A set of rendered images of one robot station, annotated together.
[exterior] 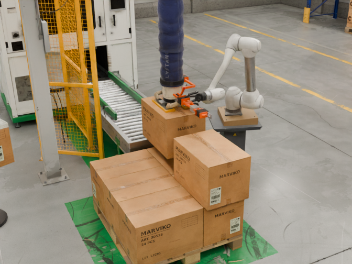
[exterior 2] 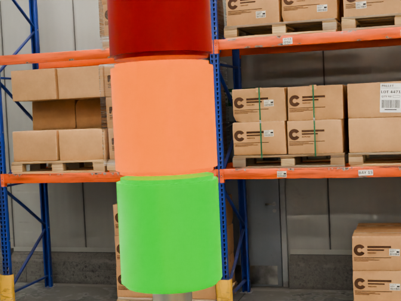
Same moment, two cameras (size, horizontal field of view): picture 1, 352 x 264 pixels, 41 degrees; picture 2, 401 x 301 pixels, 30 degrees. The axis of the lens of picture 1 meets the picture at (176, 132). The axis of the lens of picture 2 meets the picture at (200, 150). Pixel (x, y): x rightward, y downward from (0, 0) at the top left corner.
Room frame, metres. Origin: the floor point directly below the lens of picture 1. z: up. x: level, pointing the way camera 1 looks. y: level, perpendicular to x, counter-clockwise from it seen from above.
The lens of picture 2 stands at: (5.10, 1.35, 2.24)
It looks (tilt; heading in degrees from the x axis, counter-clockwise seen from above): 3 degrees down; 312
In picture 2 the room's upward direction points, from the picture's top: 3 degrees counter-clockwise
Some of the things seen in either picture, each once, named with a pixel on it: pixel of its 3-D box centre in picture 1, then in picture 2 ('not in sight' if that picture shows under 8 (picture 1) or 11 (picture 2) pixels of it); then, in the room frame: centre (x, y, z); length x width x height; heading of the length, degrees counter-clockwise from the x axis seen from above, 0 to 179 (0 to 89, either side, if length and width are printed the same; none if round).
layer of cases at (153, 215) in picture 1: (162, 196); not in sight; (3.67, 0.13, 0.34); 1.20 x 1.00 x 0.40; 26
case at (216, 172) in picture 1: (210, 167); not in sight; (3.49, -0.29, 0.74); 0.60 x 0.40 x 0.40; 27
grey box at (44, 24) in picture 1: (44, 35); not in sight; (4.69, 1.31, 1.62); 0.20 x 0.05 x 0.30; 26
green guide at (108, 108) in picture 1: (92, 96); not in sight; (5.67, 1.07, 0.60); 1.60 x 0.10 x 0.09; 26
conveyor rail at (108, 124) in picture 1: (97, 113); not in sight; (5.33, 0.97, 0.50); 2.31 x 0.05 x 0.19; 26
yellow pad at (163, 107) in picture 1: (163, 103); not in sight; (4.11, 0.12, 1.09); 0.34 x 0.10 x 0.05; 25
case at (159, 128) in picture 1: (172, 123); not in sight; (4.14, 0.03, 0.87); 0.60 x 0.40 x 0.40; 26
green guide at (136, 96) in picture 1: (131, 89); not in sight; (5.91, 0.59, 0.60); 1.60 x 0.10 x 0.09; 26
